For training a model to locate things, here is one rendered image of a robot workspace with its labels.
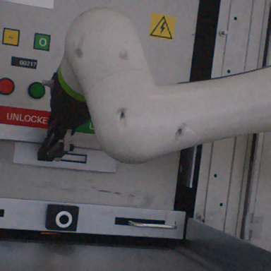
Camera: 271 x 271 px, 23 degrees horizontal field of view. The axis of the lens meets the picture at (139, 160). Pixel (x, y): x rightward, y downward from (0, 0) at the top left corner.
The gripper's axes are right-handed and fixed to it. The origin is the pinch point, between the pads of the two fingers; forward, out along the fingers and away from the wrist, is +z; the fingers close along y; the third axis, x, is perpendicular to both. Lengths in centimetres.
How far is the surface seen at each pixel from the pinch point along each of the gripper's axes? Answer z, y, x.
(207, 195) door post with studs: 5.5, 4.0, 35.1
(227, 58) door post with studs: -8.9, -20.9, 35.8
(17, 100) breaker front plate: 1.7, -10.9, -5.8
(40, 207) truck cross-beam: 11.0, 7.4, 0.8
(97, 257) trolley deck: 2.2, 20.0, 9.4
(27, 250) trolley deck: 5.0, 18.4, -2.7
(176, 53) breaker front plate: -5.2, -23.0, 25.9
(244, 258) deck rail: -10.7, 22.9, 32.6
